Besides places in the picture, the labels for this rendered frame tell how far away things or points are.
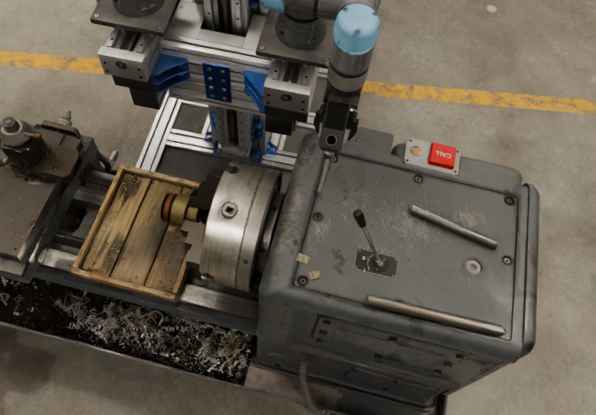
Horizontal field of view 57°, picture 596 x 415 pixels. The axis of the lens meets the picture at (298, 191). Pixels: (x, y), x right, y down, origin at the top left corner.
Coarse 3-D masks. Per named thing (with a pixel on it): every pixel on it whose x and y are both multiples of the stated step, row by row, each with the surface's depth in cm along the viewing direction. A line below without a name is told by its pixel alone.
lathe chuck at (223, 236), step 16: (224, 176) 130; (240, 176) 130; (256, 176) 131; (224, 192) 127; (240, 192) 127; (240, 208) 126; (208, 224) 125; (224, 224) 125; (240, 224) 125; (208, 240) 126; (224, 240) 125; (240, 240) 125; (208, 256) 127; (224, 256) 126; (208, 272) 130; (224, 272) 129
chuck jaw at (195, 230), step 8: (184, 224) 137; (192, 224) 138; (200, 224) 138; (184, 232) 138; (192, 232) 136; (200, 232) 137; (192, 240) 135; (200, 240) 136; (192, 248) 134; (200, 248) 135; (192, 256) 133; (192, 264) 134
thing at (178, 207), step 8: (168, 200) 138; (176, 200) 138; (184, 200) 138; (168, 208) 138; (176, 208) 137; (184, 208) 137; (192, 208) 138; (168, 216) 139; (176, 216) 138; (184, 216) 138; (192, 216) 138; (200, 216) 144; (176, 224) 139
